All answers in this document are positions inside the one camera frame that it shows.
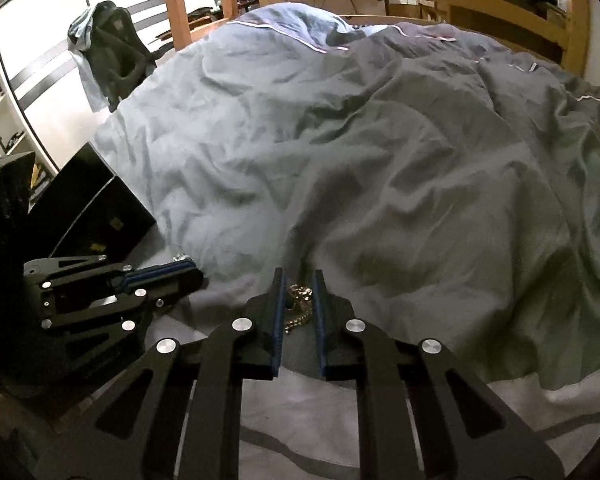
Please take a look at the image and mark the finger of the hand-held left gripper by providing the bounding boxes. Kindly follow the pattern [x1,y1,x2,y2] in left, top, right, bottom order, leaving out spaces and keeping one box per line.
[39,267,204,357]
[24,256,197,293]

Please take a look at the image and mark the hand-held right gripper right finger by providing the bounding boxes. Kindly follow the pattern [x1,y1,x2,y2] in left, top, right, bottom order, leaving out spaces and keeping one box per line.
[312,269,566,480]

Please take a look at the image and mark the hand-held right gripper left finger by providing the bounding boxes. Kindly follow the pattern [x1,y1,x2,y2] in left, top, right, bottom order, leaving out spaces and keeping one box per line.
[32,267,287,480]

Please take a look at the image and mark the gold chain bracelet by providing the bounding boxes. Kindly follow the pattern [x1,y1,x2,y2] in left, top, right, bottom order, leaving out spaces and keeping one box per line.
[282,283,314,334]

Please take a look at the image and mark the black rectangular box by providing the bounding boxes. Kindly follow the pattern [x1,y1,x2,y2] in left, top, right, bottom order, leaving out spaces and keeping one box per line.
[27,142,159,263]

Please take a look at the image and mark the white grey striped blanket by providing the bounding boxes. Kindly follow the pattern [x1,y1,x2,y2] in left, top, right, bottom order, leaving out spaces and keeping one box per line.
[0,252,600,480]

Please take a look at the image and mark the grey quilt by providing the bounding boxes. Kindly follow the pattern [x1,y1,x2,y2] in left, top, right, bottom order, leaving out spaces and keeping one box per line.
[92,2,600,396]

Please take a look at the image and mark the grey blue garment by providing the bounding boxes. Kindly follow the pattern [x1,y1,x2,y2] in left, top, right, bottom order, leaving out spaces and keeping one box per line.
[67,7,112,114]

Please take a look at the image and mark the white sliding wardrobe doors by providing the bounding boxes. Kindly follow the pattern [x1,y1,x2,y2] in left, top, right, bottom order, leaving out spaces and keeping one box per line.
[0,0,181,171]

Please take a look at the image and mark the black office chair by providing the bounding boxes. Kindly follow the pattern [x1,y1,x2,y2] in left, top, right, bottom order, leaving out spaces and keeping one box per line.
[82,2,159,114]

